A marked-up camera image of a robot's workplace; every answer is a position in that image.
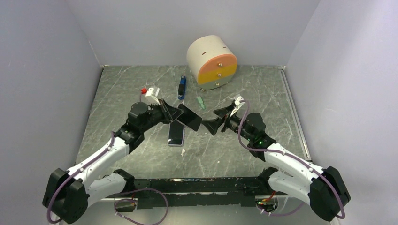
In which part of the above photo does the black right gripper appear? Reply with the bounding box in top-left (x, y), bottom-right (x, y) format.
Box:
top-left (201, 105), bottom-right (253, 142)

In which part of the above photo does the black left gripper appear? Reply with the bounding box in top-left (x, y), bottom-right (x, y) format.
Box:
top-left (139, 98), bottom-right (184, 133)

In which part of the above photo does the phone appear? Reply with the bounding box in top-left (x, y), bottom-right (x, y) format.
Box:
top-left (168, 120), bottom-right (184, 147)
top-left (177, 104), bottom-right (202, 132)

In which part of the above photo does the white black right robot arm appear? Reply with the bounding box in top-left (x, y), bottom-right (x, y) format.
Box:
top-left (202, 100), bottom-right (351, 222)

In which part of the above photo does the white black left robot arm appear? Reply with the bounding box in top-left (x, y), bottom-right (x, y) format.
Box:
top-left (42, 99), bottom-right (184, 224)

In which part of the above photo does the phone in lilac case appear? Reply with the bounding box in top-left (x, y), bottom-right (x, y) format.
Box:
top-left (168, 120), bottom-right (184, 147)

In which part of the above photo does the small green plastic tool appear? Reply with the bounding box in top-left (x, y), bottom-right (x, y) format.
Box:
top-left (197, 96), bottom-right (206, 110)

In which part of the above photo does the blue black stapler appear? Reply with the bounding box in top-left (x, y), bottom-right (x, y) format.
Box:
top-left (177, 75), bottom-right (186, 100)

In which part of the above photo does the round beige drawer cabinet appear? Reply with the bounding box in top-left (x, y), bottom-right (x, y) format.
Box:
top-left (186, 35), bottom-right (237, 91)

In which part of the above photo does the black base bar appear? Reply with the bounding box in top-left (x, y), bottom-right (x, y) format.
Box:
top-left (102, 177), bottom-right (288, 209)

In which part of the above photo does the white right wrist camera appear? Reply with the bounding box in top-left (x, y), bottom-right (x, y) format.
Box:
top-left (231, 94), bottom-right (245, 115)

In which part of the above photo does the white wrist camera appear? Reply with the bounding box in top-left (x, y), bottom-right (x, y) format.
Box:
top-left (139, 86), bottom-right (160, 105)
top-left (231, 94), bottom-right (245, 115)

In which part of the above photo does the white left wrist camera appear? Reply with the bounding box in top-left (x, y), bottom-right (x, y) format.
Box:
top-left (139, 86), bottom-right (160, 105)

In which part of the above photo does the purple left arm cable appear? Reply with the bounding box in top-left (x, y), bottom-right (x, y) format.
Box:
top-left (46, 93), bottom-right (170, 225)

